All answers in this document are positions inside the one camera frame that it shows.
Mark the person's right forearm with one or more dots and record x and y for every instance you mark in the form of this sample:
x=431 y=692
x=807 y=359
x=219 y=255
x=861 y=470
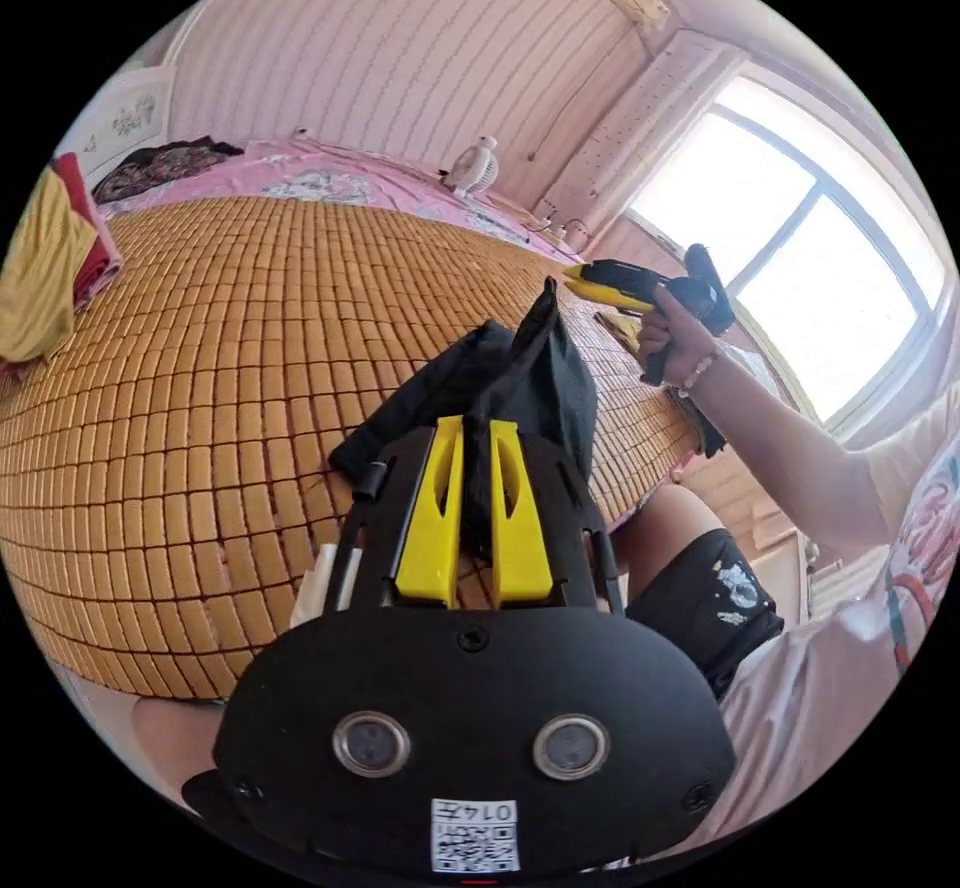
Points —
x=795 y=453

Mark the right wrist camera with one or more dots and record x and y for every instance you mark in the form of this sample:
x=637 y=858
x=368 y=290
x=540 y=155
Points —
x=703 y=263

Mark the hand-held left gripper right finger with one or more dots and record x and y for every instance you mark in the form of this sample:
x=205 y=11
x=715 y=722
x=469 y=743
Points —
x=521 y=535

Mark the person's right hand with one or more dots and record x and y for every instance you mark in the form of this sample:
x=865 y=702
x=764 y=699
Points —
x=675 y=344

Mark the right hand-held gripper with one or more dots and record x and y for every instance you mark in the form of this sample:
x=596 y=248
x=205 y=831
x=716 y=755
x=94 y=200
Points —
x=637 y=277

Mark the pink dotted curtain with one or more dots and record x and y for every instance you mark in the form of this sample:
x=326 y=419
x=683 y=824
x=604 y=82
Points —
x=637 y=130

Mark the person's body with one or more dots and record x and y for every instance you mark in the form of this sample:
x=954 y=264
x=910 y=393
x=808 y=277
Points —
x=787 y=715

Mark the dark floral cloth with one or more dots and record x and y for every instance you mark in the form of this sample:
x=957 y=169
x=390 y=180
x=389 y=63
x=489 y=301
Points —
x=161 y=164

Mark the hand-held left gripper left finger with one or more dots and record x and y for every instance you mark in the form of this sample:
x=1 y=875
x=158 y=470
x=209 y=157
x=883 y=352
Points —
x=429 y=528

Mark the bed with woven mat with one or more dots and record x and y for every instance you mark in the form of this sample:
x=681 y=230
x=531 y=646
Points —
x=225 y=378

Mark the small white fan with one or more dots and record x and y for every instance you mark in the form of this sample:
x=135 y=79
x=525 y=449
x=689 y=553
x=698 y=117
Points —
x=474 y=168

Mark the window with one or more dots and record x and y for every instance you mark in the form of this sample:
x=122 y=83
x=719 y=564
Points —
x=810 y=243

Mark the white headboard with floral print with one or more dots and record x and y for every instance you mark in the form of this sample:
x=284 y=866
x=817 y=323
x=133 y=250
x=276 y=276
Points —
x=124 y=119

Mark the black short sleeve shirt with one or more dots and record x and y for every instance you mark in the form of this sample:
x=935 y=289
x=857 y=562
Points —
x=544 y=378

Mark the pile of clothes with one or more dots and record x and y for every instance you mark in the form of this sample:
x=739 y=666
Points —
x=41 y=273

